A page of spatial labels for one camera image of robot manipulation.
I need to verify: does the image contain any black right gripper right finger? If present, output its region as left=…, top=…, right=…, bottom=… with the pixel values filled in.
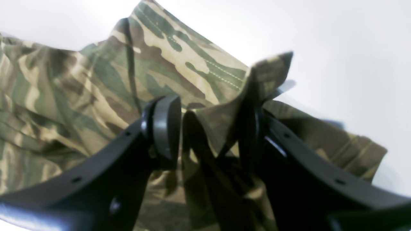
left=238, top=98, right=411, bottom=231

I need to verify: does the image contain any camouflage T-shirt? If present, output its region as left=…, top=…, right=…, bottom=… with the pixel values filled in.
left=1, top=0, right=387, bottom=231

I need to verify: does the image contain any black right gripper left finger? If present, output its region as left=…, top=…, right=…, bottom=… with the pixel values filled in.
left=0, top=95, right=181, bottom=231

